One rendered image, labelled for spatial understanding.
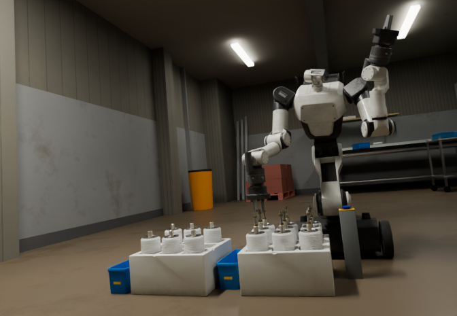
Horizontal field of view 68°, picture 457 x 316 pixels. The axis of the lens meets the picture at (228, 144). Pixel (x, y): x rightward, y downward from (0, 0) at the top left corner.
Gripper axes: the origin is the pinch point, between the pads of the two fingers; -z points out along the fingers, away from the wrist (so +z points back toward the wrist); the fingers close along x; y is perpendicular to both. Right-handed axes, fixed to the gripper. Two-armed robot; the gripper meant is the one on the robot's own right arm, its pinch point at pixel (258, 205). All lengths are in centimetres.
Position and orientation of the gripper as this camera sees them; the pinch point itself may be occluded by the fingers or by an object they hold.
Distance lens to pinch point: 169.8
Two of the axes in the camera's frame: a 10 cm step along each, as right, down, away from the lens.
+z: -0.9, -9.9, 1.0
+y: -4.4, -0.5, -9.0
